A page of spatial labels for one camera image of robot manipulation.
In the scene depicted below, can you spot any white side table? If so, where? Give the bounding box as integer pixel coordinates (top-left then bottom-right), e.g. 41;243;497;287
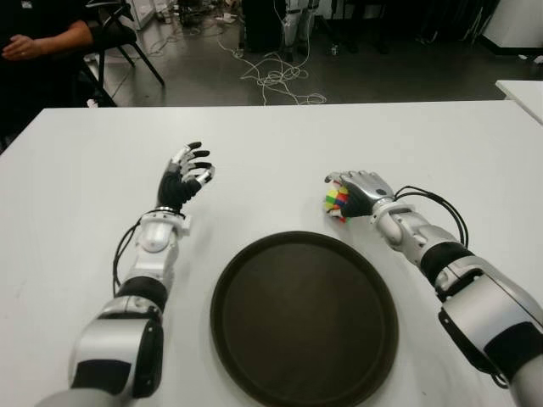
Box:
495;79;543;126

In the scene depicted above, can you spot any dark brown round plate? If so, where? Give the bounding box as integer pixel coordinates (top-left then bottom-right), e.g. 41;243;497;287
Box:
210;231;400;407

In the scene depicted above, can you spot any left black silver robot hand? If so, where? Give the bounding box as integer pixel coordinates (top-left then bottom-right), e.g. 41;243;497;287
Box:
157;142;216;212

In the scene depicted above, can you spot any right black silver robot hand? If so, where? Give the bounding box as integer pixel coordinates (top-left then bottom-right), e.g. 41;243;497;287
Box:
324;170;398;224

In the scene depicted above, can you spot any multicoloured Rubik's cube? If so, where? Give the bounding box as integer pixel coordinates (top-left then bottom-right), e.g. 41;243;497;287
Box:
324;181;354;222

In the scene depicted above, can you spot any tangled white floor cable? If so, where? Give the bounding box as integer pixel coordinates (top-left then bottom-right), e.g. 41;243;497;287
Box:
218;25;327;106

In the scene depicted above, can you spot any tall black cabinet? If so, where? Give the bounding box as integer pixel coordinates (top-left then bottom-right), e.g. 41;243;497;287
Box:
242;0;288;54

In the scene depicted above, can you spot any white cabinet with black base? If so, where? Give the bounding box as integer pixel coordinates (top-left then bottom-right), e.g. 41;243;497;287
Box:
481;0;543;56

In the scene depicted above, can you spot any seated person in black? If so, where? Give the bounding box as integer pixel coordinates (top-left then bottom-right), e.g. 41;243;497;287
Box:
0;0;122;149

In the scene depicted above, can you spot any black folding chair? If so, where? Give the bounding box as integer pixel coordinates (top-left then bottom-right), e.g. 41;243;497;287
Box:
84;0;165;107

